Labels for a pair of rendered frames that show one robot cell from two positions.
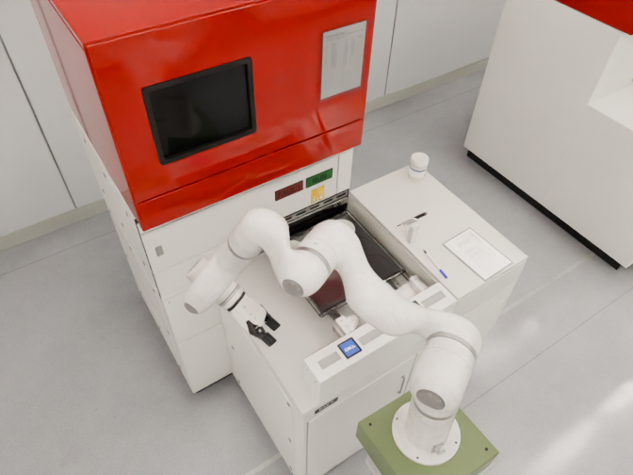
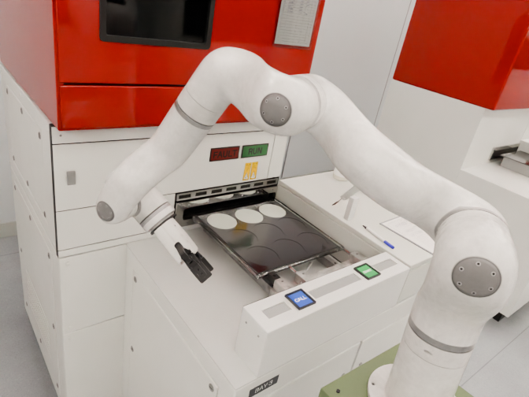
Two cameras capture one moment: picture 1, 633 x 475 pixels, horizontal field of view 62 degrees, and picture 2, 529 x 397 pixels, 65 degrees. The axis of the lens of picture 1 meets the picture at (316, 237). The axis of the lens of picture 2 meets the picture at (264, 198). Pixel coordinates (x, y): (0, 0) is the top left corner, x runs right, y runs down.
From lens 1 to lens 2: 0.78 m
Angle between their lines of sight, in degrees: 23
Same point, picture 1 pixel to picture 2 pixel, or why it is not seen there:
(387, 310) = (398, 160)
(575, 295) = not seen: hidden behind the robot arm
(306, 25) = not seen: outside the picture
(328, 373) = (276, 323)
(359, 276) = (356, 122)
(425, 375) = (465, 239)
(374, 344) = (329, 298)
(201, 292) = (125, 178)
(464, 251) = (404, 230)
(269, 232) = (242, 61)
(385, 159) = not seen: hidden behind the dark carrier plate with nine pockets
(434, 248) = (373, 226)
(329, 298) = (264, 262)
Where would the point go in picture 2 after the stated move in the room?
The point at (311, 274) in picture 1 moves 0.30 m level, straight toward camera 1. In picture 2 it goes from (303, 90) to (351, 161)
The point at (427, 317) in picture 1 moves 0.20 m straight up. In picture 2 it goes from (443, 183) to (491, 64)
